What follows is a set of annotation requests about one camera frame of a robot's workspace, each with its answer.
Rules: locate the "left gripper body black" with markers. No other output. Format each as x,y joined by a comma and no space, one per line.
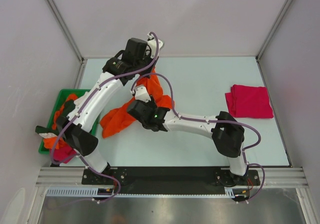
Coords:
147,59

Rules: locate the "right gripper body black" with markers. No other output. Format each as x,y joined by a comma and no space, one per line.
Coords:
151,104

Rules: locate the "orange t shirt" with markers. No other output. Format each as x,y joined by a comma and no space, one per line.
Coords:
118,119
49,142

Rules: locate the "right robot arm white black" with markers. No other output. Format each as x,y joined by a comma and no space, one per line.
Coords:
226,135

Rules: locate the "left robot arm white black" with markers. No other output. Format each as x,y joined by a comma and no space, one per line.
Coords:
74,128

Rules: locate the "dark green t shirt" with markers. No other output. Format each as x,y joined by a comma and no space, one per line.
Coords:
52,131

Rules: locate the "green plastic bin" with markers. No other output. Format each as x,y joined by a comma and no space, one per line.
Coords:
61,98

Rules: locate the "folded magenta t shirt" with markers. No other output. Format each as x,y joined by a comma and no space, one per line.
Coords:
249,102

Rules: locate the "magenta t shirt in bin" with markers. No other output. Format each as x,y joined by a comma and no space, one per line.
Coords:
64,154

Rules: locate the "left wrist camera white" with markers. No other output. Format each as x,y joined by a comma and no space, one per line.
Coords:
153,43

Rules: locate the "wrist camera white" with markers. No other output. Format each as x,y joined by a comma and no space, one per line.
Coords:
140,93
153,43

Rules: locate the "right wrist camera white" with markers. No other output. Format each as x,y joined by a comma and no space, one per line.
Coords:
140,93

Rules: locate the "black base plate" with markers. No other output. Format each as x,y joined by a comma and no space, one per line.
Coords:
172,180

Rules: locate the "grey slotted cable duct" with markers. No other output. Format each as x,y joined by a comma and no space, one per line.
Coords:
107,192

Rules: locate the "aluminium frame rail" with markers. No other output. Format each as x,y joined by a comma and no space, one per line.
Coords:
72,177

